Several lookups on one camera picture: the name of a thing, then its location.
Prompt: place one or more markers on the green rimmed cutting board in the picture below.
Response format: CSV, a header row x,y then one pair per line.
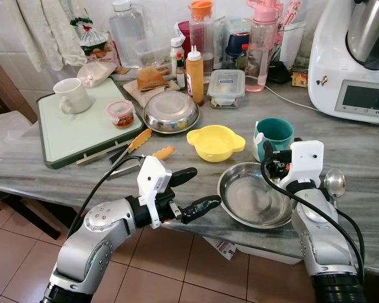
x,y
76,136

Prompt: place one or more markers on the brown wooden panel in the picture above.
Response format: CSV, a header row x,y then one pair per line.
x,y
6,88

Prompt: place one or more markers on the brown paper wrapper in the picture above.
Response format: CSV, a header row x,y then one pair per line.
x,y
132,91

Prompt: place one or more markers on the white flat box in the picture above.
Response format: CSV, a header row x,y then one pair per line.
x,y
265,254

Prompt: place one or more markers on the pink water bottle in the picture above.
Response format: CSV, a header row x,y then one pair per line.
x,y
262,50

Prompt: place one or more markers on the clear plastic container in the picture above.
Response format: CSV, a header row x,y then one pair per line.
x,y
295,44

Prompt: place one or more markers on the orange sauce squeeze bottle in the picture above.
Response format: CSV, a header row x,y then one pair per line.
x,y
194,79

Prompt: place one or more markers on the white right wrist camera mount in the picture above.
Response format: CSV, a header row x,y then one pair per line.
x,y
307,164

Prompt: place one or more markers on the orange tipped steel tongs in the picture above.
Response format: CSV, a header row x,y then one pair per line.
x,y
164,153
141,139

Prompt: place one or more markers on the white plastic food bag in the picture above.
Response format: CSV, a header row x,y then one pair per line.
x,y
96,74

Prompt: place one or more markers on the glass food container with lid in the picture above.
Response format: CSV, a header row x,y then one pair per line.
x,y
226,88

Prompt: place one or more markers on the clear plastic jug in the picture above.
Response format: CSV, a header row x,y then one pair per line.
x,y
129,35

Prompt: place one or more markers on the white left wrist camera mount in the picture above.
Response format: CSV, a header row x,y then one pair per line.
x,y
153,183

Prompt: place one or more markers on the teal green mug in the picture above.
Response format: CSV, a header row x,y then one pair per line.
x,y
275,132

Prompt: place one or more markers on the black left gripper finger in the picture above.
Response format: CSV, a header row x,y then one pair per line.
x,y
183,177
201,209

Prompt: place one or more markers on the black round object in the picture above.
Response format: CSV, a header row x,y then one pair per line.
x,y
278,72

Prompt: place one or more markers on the yellow plastic bowl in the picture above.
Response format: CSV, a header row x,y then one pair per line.
x,y
215,142

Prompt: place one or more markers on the covered steel bowl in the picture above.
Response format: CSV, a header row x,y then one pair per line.
x,y
170,112

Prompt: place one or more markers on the brown bread bun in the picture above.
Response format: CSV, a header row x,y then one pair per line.
x,y
151,79

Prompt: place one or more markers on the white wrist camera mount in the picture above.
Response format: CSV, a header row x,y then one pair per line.
x,y
153,183
307,164

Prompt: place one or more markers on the ribbon tied snack bag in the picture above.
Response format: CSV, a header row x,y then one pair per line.
x,y
91,41

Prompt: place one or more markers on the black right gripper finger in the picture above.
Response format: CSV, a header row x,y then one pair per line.
x,y
267,151

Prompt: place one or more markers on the small yellow box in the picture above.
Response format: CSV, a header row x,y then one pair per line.
x,y
299,79

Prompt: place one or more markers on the round steel plate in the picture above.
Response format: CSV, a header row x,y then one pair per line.
x,y
246,196

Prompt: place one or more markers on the small red lidded food tub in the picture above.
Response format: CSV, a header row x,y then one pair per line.
x,y
120,115

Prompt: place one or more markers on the white kitchen cooking machine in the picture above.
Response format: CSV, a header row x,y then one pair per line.
x,y
328,76

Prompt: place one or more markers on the white ceramic mug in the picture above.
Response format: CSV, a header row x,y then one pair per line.
x,y
74,96

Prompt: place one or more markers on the white paper tag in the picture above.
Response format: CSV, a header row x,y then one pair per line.
x,y
218,247

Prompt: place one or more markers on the white hanging cloth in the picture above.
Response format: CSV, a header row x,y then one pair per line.
x,y
50,28

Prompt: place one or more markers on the small white capped bottle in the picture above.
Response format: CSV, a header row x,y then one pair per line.
x,y
177,57

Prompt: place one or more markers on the orange lidded drink bottle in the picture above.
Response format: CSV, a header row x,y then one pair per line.
x,y
201,35

